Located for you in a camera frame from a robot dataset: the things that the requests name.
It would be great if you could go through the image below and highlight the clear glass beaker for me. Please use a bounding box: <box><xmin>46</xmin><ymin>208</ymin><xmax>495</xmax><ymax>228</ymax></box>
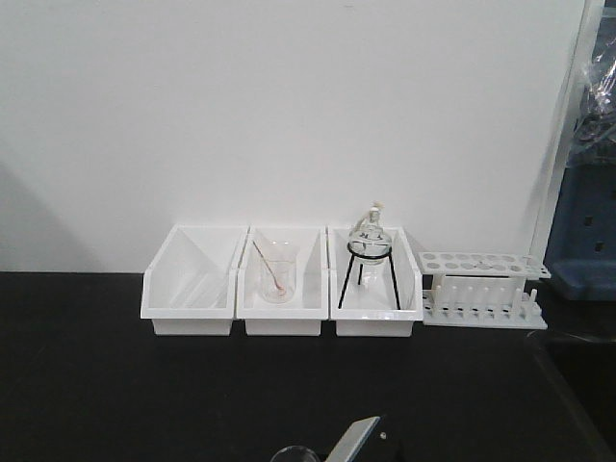
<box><xmin>269</xmin><ymin>445</ymin><xmax>321</xmax><ymax>462</ymax></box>

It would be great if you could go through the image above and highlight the glass beaker in bin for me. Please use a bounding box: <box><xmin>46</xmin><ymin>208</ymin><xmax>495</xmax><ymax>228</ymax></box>
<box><xmin>260</xmin><ymin>241</ymin><xmax>298</xmax><ymax>304</ymax></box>

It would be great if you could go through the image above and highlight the glass alcohol lamp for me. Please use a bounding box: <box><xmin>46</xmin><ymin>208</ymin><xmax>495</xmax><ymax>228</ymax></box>
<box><xmin>348</xmin><ymin>202</ymin><xmax>392</xmax><ymax>266</ymax></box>

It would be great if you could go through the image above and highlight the thin stirring rod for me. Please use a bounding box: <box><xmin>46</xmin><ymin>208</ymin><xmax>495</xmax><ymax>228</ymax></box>
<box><xmin>252</xmin><ymin>240</ymin><xmax>285</xmax><ymax>294</ymax></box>

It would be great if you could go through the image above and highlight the white storage bin right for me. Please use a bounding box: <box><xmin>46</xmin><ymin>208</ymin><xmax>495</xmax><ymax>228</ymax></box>
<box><xmin>326</xmin><ymin>226</ymin><xmax>424</xmax><ymax>337</ymax></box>

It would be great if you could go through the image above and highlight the white storage bin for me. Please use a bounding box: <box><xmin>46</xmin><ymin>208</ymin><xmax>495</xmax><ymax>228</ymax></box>
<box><xmin>326</xmin><ymin>226</ymin><xmax>424</xmax><ymax>337</ymax></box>
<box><xmin>236</xmin><ymin>226</ymin><xmax>329</xmax><ymax>337</ymax></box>
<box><xmin>141</xmin><ymin>224</ymin><xmax>249</xmax><ymax>336</ymax></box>

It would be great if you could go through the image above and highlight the white storage bin middle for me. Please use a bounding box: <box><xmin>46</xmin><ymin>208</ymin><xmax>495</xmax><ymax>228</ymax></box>
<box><xmin>236</xmin><ymin>226</ymin><xmax>329</xmax><ymax>337</ymax></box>

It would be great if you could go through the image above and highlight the white storage bin left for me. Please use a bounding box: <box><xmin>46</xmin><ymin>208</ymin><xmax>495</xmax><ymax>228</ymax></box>
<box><xmin>141</xmin><ymin>224</ymin><xmax>249</xmax><ymax>336</ymax></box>

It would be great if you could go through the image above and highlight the white test tube rack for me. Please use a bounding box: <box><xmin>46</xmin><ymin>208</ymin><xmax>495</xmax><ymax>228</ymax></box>
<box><xmin>419</xmin><ymin>251</ymin><xmax>551</xmax><ymax>330</ymax></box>

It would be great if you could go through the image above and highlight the blue plastic crate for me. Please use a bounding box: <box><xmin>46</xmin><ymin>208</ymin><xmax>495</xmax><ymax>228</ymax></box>
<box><xmin>545</xmin><ymin>165</ymin><xmax>615</xmax><ymax>302</ymax></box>

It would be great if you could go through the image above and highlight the clear plastic bag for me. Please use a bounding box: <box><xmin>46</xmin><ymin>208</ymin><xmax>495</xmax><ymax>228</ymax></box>
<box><xmin>567</xmin><ymin>40</ymin><xmax>615</xmax><ymax>167</ymax></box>

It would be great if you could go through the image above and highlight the black wire tripod stand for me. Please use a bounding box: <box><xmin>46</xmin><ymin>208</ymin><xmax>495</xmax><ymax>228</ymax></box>
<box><xmin>337</xmin><ymin>243</ymin><xmax>401</xmax><ymax>310</ymax></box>

